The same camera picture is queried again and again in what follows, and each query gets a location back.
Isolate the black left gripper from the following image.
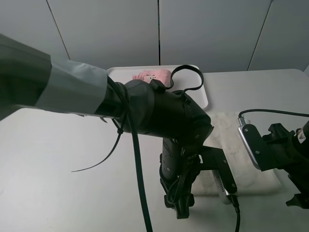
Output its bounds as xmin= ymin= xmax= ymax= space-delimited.
xmin=159 ymin=138 xmax=202 ymax=219

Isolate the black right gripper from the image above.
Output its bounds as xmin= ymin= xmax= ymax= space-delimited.
xmin=262 ymin=123 xmax=309 ymax=209

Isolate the cream white terry towel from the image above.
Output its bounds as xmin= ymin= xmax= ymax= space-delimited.
xmin=204 ymin=112 xmax=281 ymax=195

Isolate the pink terry towel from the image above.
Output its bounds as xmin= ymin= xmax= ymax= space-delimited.
xmin=132 ymin=69 xmax=171 ymax=87

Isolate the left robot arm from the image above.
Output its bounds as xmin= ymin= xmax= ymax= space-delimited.
xmin=0 ymin=35 xmax=213 ymax=219

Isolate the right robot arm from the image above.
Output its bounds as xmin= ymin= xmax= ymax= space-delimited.
xmin=262 ymin=123 xmax=309 ymax=209

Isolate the white rectangular plastic tray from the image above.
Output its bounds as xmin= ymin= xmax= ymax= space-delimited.
xmin=107 ymin=65 xmax=209 ymax=110

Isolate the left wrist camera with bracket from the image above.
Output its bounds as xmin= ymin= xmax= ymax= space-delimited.
xmin=200 ymin=146 xmax=239 ymax=208

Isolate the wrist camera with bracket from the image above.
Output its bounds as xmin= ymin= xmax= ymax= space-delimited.
xmin=238 ymin=116 xmax=281 ymax=172
xmin=200 ymin=146 xmax=239 ymax=208

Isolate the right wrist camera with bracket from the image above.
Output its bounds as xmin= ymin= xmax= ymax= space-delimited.
xmin=238 ymin=116 xmax=281 ymax=172

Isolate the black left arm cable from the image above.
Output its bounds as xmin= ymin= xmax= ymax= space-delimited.
xmin=71 ymin=64 xmax=242 ymax=232

